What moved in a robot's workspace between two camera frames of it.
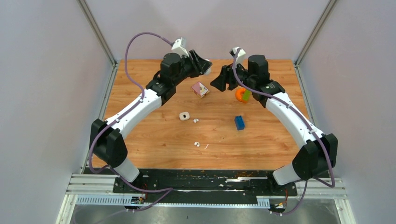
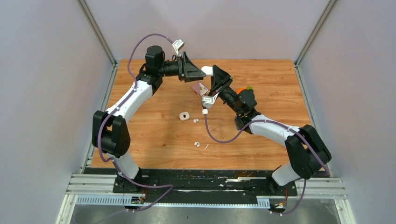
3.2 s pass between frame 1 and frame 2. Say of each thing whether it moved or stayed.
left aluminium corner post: stayed
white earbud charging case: stayed
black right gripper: moved
